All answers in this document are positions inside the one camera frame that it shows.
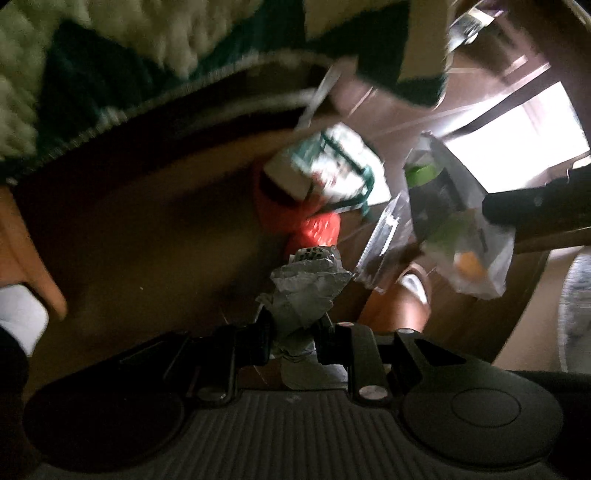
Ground red plastic bag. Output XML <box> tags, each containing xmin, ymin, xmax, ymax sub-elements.
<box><xmin>253</xmin><ymin>171</ymin><xmax>342</xmax><ymax>256</ymax></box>

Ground clear plastic tray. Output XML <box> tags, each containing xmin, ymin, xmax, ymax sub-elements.
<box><xmin>353</xmin><ymin>190</ymin><xmax>421</xmax><ymax>293</ymax></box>

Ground green white zigzag quilt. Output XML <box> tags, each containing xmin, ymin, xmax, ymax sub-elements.
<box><xmin>1</xmin><ymin>1</ymin><xmax>455</xmax><ymax>170</ymax></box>

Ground clear snack bag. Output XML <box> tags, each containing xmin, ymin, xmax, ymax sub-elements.
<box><xmin>404</xmin><ymin>132</ymin><xmax>515</xmax><ymax>300</ymax></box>

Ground patterned wrapper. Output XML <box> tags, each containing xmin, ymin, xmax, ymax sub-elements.
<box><xmin>256</xmin><ymin>246</ymin><xmax>352</xmax><ymax>390</ymax></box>

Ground christmas tote bag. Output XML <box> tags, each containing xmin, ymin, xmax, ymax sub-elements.
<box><xmin>259</xmin><ymin>123</ymin><xmax>392</xmax><ymax>214</ymax></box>

